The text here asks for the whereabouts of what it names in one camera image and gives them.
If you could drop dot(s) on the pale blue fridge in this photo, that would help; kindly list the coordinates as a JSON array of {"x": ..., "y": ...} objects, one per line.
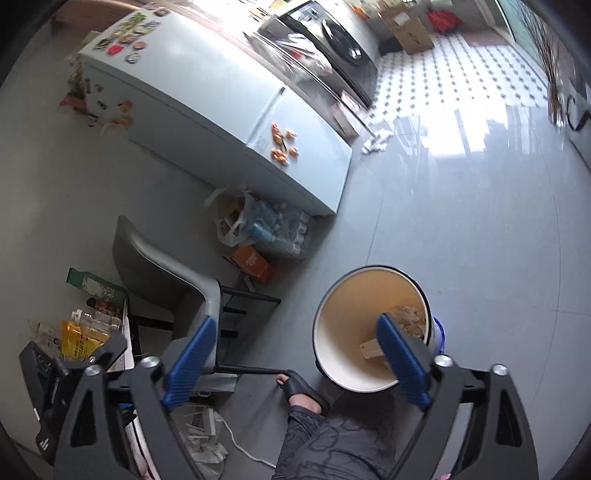
[{"x": 207, "y": 106}]

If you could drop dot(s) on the grey washing machine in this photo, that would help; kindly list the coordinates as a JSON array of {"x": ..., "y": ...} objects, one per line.
[{"x": 341, "y": 37}]

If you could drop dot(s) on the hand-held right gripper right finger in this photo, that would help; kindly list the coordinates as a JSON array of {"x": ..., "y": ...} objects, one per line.
[{"x": 401, "y": 360}]

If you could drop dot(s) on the black sandal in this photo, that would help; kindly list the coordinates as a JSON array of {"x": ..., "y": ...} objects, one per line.
[{"x": 304, "y": 387}]

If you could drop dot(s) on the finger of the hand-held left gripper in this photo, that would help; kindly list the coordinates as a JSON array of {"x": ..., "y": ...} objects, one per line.
[{"x": 111, "y": 350}]

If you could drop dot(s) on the grey chair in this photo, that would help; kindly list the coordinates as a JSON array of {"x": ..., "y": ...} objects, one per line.
[{"x": 152, "y": 267}]

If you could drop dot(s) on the green carton box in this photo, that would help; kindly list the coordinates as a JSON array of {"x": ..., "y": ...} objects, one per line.
[{"x": 97, "y": 286}]

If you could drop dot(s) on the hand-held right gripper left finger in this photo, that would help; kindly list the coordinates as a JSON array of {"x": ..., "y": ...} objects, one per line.
[{"x": 191, "y": 355}]

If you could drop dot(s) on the person's leg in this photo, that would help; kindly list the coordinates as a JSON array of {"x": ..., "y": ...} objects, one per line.
[{"x": 332, "y": 443}]

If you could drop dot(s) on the clear hanging plastic bag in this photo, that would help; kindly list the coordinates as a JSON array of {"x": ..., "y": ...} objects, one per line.
[{"x": 300, "y": 53}]

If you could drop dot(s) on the dried plant in vase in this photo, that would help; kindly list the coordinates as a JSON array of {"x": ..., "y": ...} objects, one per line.
[{"x": 554, "y": 74}]

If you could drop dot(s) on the pack of water bottles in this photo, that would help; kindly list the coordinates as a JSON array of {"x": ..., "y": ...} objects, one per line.
[{"x": 281, "y": 226}]

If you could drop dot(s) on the yellow food bag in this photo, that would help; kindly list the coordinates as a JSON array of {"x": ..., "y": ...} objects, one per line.
[{"x": 76, "y": 341}]

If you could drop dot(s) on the orange box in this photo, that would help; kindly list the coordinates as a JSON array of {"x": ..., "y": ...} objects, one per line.
[{"x": 251, "y": 263}]

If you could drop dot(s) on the white plastic bag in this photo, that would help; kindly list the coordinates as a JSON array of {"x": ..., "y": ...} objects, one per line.
[{"x": 44, "y": 332}]

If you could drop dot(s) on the white mop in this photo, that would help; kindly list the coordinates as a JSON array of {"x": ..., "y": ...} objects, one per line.
[{"x": 376, "y": 143}]

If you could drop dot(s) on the dark glass bottle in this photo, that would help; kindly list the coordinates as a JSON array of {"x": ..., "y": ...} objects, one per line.
[{"x": 106, "y": 307}]

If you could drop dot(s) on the cluster of orange magnets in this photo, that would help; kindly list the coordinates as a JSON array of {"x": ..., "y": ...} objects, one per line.
[{"x": 279, "y": 154}]

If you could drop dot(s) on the cream trash bin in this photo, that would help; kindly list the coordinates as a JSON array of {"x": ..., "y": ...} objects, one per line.
[{"x": 351, "y": 314}]

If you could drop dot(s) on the plastic bag with boxes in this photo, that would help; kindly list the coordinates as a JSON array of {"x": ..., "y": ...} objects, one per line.
[{"x": 231, "y": 217}]

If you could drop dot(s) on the large open cardboard box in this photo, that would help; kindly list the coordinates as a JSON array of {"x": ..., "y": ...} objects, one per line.
[{"x": 411, "y": 32}]

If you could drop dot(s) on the cluster of colourful round magnets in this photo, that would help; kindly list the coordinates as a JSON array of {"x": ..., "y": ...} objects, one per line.
[{"x": 134, "y": 32}]

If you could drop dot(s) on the clear plastic jar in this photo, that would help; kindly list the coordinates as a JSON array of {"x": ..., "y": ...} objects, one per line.
[{"x": 97, "y": 325}]

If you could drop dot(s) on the red bag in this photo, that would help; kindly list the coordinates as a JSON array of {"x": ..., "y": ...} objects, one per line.
[{"x": 441, "y": 21}]

